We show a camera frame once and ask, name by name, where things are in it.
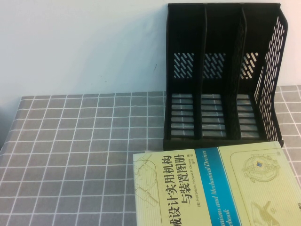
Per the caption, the yellow-green mechanical devices book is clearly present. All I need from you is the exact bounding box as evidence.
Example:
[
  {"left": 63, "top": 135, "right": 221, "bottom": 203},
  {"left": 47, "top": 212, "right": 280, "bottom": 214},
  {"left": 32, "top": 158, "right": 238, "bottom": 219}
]
[{"left": 133, "top": 141, "right": 301, "bottom": 226}]

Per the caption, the black plastic book stand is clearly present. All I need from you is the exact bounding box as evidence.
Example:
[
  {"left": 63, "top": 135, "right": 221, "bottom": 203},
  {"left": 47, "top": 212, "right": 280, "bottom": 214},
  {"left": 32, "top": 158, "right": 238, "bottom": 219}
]
[{"left": 162, "top": 2, "right": 289, "bottom": 152}]

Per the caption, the grey checked tablecloth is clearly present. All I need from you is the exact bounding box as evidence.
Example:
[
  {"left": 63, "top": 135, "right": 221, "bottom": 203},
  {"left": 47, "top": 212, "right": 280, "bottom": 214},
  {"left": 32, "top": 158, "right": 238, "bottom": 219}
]
[{"left": 0, "top": 85, "right": 301, "bottom": 226}]

